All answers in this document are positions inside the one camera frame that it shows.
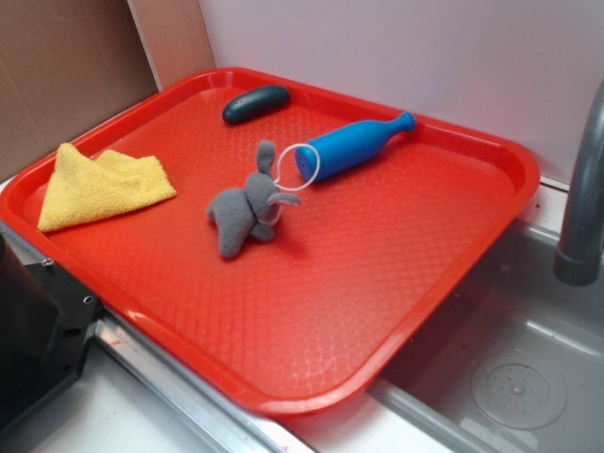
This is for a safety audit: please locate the blue plastic bottle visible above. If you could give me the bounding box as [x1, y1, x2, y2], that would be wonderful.
[294, 112, 417, 182]

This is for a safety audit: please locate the grey plush elephant toy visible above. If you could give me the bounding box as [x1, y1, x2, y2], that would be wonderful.
[207, 141, 301, 259]

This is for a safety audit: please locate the red plastic tray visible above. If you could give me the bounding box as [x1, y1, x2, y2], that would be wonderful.
[1, 68, 540, 417]

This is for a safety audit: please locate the dark green oblong toy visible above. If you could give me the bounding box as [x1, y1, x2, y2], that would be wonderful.
[222, 85, 291, 125]

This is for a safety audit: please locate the yellow microfibre cloth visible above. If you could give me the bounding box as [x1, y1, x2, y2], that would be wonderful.
[37, 143, 176, 233]

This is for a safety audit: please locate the grey plastic sink basin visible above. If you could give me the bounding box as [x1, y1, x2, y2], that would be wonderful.
[277, 219, 604, 453]

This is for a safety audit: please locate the grey sink faucet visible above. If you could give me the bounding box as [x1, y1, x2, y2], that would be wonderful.
[553, 87, 603, 287]

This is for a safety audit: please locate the brown cardboard panel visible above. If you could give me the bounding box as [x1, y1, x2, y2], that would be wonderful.
[1, 1, 215, 180]

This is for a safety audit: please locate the white plastic ring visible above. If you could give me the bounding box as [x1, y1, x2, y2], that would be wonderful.
[277, 143, 322, 193]

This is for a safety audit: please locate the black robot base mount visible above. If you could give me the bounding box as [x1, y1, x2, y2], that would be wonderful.
[1, 239, 99, 437]

